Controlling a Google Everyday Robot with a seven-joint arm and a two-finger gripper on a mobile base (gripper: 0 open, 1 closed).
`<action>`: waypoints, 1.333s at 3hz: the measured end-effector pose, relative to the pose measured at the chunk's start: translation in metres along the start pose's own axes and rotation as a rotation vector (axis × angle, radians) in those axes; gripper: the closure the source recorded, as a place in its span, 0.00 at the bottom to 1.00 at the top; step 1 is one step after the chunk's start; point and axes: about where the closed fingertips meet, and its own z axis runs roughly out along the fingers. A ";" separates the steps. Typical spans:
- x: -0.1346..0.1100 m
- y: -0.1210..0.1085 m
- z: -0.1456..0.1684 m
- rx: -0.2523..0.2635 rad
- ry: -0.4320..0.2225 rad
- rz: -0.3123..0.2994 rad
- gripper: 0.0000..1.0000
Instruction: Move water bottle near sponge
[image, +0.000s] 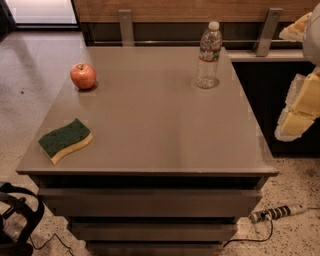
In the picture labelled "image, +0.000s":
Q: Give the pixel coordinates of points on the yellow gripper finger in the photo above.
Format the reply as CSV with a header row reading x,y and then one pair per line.
x,y
302,107
298,31

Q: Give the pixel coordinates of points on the clear plastic water bottle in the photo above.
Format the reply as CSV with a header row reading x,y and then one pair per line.
x,y
209,54

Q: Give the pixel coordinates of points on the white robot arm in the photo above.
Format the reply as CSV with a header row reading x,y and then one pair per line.
x,y
311,48

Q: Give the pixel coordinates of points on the green and yellow sponge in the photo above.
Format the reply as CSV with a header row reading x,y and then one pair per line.
x,y
65,140

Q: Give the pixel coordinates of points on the white power strip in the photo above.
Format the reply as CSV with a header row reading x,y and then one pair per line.
x,y
277,213

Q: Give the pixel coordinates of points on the grey drawer cabinet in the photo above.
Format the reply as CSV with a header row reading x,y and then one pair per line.
x,y
171,167

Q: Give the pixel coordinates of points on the wooden counter panel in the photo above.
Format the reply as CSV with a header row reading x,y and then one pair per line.
x,y
106,11

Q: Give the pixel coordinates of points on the red apple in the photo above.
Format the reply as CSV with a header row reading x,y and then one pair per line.
x,y
83,76

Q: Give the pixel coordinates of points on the right metal bracket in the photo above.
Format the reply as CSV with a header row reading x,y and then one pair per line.
x,y
268,29

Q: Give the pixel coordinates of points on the metal bracket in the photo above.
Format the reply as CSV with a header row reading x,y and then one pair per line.
x,y
268,29
126,27

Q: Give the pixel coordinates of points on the left metal bracket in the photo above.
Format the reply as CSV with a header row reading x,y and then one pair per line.
x,y
126,27

